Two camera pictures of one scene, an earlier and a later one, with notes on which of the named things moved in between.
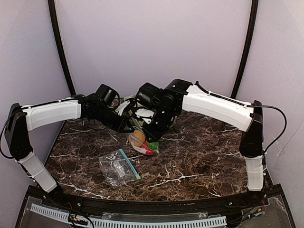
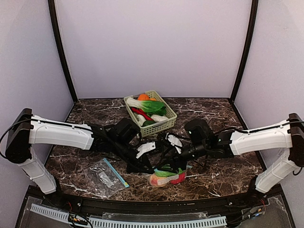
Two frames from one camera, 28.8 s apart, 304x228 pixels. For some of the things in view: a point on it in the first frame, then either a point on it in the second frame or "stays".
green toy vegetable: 153,145 -> 165,174
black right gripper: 150,132 -> 173,161
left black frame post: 51,8 stays
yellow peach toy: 139,136 -> 154,180
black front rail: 139,206 stays
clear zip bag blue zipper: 138,140 -> 162,178
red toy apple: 148,152 -> 182,177
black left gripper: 121,122 -> 141,164
